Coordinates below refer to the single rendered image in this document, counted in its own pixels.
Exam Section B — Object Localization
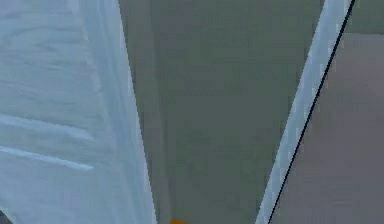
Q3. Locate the white room door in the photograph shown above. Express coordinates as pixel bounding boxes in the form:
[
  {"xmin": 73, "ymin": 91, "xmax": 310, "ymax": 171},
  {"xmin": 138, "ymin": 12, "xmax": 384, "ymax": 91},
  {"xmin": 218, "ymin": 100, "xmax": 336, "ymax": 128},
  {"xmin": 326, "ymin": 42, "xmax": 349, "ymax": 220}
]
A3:
[{"xmin": 0, "ymin": 0, "xmax": 158, "ymax": 224}]

